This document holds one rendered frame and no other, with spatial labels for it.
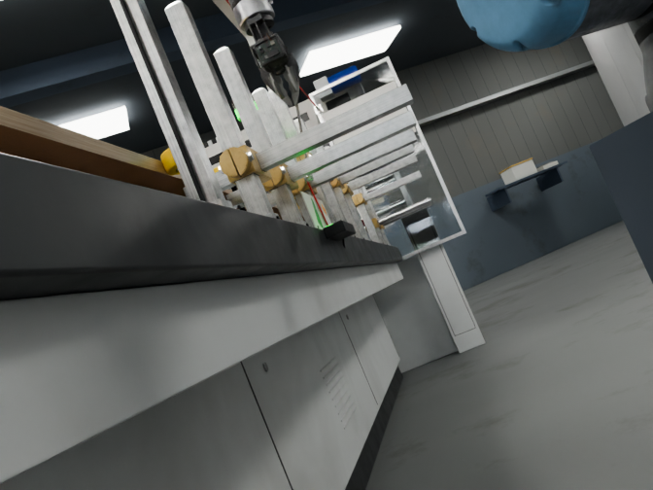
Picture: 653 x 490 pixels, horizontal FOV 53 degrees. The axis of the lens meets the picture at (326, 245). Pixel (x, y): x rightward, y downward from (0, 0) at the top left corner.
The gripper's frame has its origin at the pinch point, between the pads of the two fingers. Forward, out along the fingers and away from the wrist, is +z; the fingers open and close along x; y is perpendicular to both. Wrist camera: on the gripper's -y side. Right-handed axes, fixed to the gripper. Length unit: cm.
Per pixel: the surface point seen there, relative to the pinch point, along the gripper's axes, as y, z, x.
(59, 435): 114, 49, -8
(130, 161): 52, 14, -22
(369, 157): -11.1, 17.5, 10.9
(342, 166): -11.1, 16.9, 3.8
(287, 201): 18.1, 24.3, -7.2
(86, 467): 83, 54, -28
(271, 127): -6.9, 1.4, -8.2
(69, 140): 70, 13, -22
